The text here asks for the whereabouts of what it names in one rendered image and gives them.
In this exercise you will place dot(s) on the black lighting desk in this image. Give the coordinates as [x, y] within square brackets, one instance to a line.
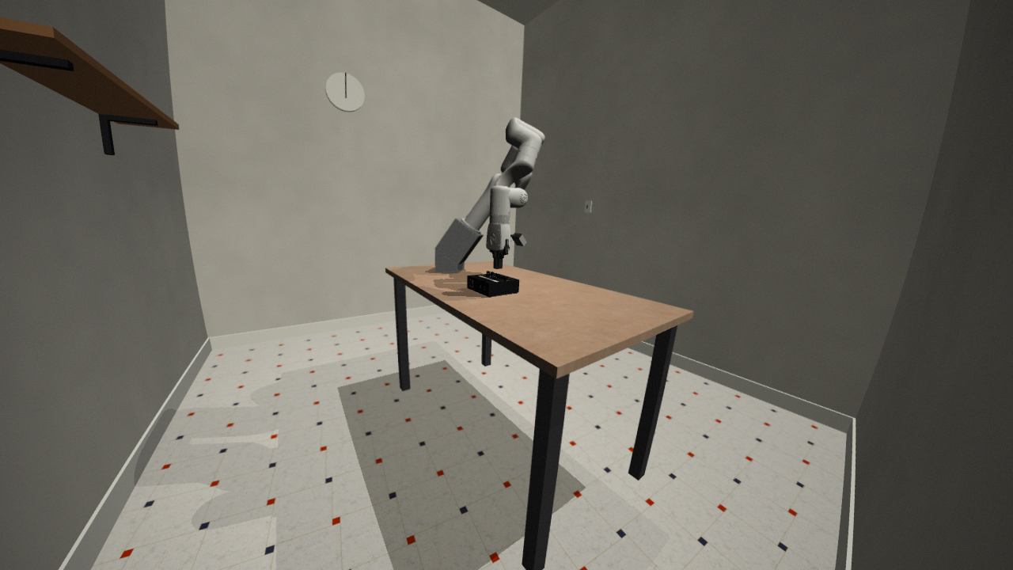
[492, 284]

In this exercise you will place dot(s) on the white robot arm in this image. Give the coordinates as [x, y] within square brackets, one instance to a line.
[518, 164]

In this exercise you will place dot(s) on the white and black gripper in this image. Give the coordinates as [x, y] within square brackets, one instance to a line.
[498, 242]

